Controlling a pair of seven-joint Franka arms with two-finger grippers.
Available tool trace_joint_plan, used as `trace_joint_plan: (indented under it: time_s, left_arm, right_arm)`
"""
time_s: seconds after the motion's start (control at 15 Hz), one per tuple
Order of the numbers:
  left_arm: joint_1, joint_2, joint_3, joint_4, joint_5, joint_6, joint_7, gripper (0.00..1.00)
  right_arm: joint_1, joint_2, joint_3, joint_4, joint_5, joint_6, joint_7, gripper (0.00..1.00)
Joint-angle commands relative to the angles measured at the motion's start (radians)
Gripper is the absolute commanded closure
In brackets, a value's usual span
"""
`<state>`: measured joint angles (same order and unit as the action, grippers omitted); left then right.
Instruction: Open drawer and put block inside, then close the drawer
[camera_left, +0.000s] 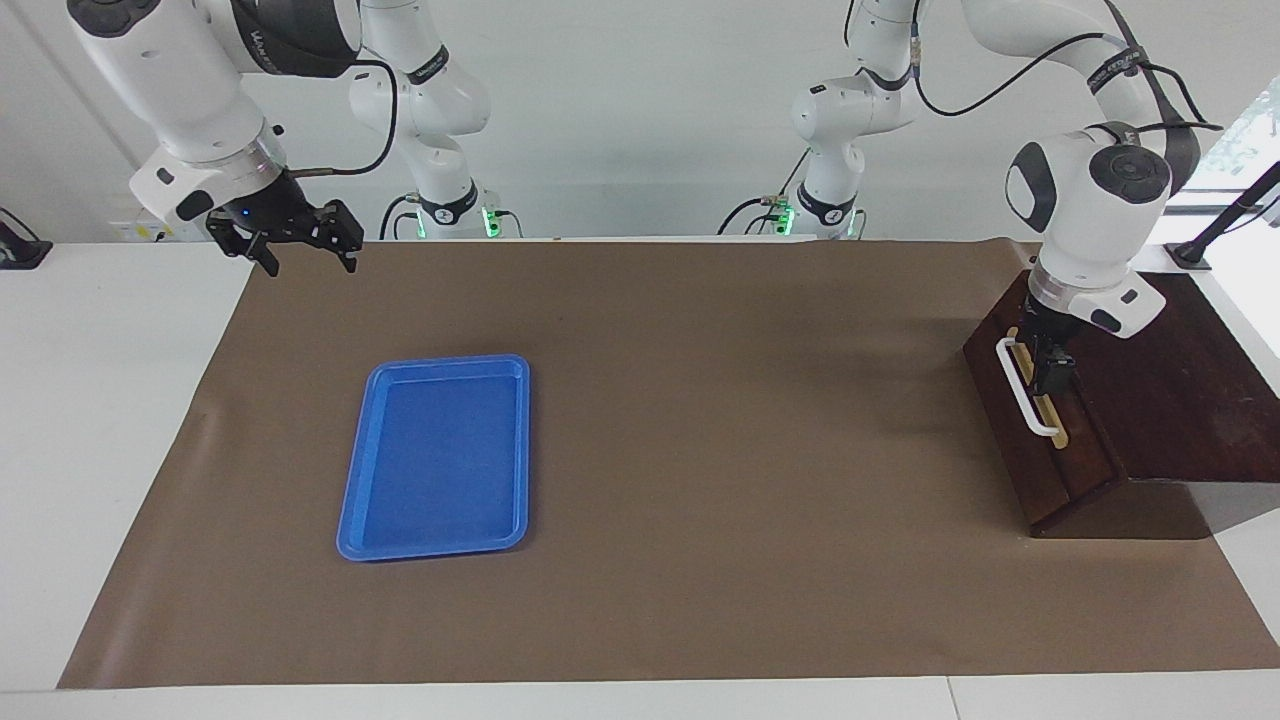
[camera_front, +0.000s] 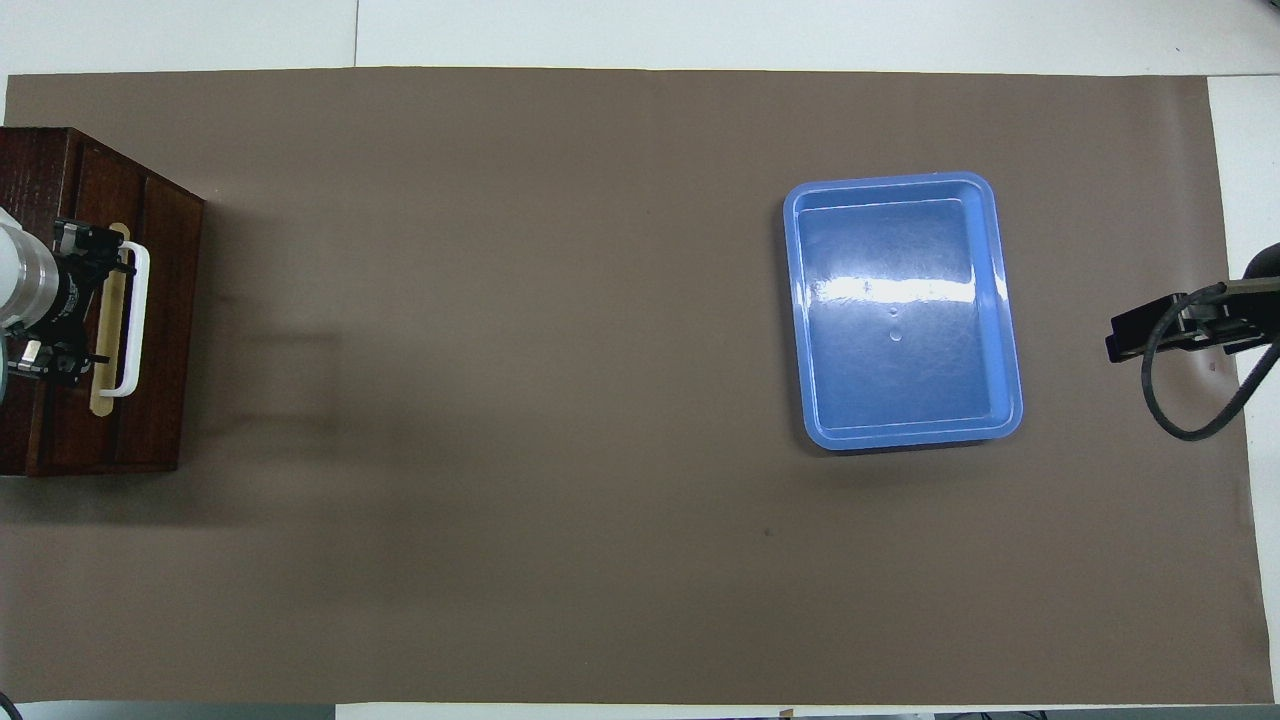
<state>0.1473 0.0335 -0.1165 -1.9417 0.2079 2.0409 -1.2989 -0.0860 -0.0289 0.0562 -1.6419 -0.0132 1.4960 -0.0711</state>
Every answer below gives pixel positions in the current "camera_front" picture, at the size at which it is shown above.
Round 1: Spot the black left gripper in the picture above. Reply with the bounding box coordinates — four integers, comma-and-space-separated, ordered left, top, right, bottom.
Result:
8, 217, 138, 389

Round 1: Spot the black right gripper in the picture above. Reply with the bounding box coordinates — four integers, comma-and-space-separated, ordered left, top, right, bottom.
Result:
1105, 278, 1280, 365

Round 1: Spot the dark wooden cabinet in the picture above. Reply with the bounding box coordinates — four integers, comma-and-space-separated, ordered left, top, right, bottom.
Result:
0, 127, 207, 478

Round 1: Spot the blue plastic tray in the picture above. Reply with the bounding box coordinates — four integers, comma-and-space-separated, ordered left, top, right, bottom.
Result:
782, 171, 1025, 451

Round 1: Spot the brown table mat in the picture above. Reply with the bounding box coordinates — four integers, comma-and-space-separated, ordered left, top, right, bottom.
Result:
0, 67, 1276, 706

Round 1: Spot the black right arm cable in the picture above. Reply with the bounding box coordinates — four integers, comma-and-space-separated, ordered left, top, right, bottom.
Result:
1140, 284, 1280, 442

